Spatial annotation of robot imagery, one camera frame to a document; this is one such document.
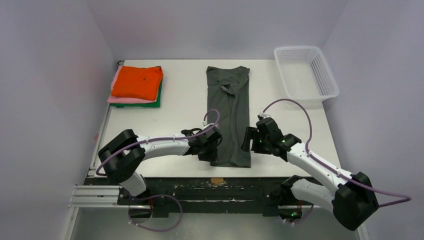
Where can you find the dark grey t-shirt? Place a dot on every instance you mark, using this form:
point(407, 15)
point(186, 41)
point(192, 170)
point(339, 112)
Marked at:
point(228, 92)

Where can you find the folded green t-shirt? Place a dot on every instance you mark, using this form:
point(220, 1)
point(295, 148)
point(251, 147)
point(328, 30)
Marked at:
point(155, 101)

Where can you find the brown tape piece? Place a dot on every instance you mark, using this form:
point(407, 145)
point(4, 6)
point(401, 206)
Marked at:
point(217, 181)

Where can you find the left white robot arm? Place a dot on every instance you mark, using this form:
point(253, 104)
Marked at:
point(121, 157)

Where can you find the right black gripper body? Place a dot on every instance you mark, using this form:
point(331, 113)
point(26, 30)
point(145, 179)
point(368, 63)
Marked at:
point(252, 139)

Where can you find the white plastic basket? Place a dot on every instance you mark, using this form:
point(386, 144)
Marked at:
point(305, 73)

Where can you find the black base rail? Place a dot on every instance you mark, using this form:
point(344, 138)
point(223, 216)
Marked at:
point(238, 195)

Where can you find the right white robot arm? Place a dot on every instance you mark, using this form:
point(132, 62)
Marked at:
point(348, 196)

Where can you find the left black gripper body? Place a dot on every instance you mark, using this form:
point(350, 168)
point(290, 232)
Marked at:
point(209, 152)

